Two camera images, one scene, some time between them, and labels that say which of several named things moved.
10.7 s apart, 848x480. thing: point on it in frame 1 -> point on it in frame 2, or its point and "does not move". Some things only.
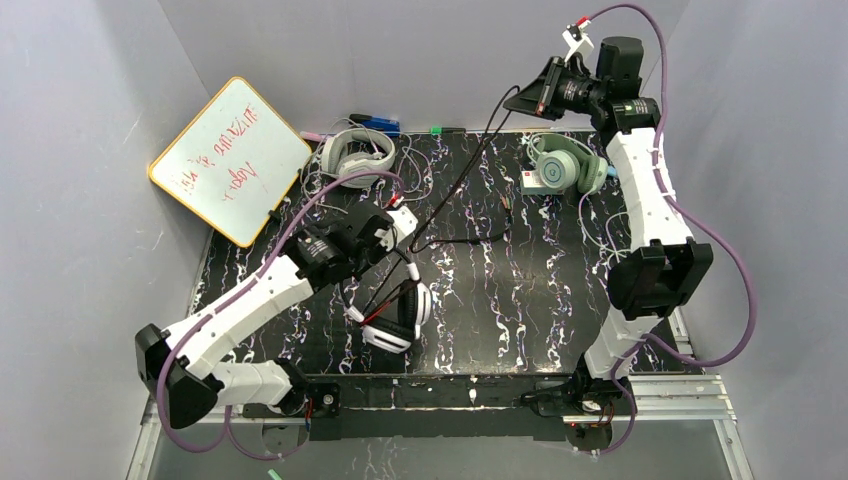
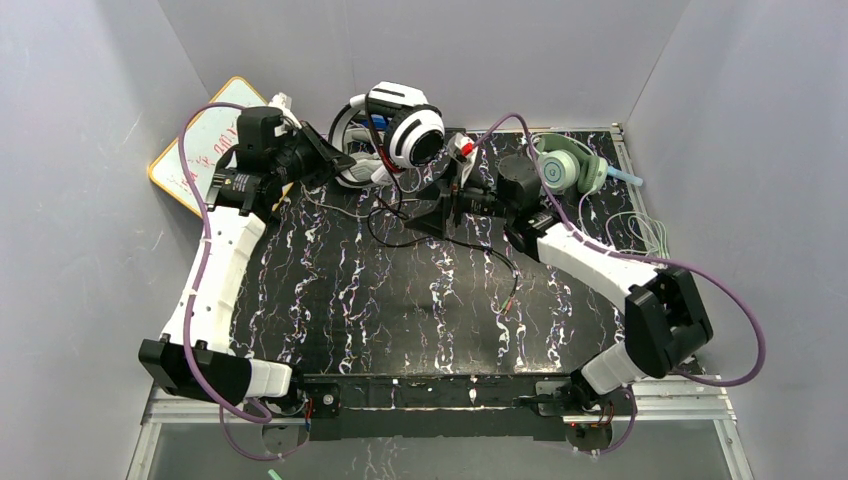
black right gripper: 553,87 -> 450,206
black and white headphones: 398,322 -> 415,136
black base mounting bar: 429,405 does not move
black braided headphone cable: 412,247 -> 401,213
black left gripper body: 376,225 -> 312,150
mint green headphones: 563,163 does not move
